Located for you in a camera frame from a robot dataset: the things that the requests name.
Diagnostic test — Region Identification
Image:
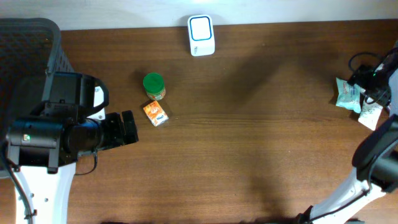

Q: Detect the teal wet wipes pack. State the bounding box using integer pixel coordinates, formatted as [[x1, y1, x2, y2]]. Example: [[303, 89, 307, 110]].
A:
[[336, 78, 361, 113]]

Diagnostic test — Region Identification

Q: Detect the white floral tube gold cap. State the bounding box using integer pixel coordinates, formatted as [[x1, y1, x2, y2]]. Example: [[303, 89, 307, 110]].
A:
[[358, 100, 383, 131]]

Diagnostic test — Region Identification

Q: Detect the orange tissue pack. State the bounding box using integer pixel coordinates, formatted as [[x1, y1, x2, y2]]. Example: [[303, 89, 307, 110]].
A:
[[143, 101, 169, 126]]

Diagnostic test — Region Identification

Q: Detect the green round item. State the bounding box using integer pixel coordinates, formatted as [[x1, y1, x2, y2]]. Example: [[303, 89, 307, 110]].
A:
[[143, 73, 166, 100]]

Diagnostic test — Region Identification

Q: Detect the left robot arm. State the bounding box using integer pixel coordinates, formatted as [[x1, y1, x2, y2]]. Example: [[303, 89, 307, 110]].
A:
[[1, 72, 139, 223]]

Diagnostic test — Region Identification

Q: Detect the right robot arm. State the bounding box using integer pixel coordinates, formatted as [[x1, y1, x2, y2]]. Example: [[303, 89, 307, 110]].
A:
[[294, 47, 397, 224]]

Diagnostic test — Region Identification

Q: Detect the white barcode scanner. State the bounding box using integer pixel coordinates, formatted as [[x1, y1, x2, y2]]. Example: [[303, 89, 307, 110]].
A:
[[187, 14, 215, 57]]

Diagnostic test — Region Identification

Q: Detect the grey plastic mesh basket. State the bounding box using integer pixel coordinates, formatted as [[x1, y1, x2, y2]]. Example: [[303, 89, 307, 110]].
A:
[[0, 17, 75, 180]]

